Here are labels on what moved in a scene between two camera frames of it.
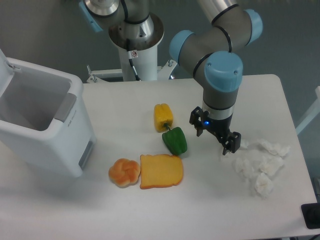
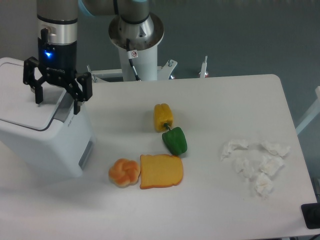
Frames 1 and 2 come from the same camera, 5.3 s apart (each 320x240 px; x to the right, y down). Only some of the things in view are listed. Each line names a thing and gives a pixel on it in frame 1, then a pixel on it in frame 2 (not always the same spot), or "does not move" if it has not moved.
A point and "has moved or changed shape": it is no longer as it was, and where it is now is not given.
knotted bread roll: [123, 172] does not move
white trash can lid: [6, 73] has moved or changed shape
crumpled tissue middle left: [243, 167] does not move
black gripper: [220, 128] → [57, 59]
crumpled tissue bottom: [264, 185] does not move
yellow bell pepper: [163, 116] does not move
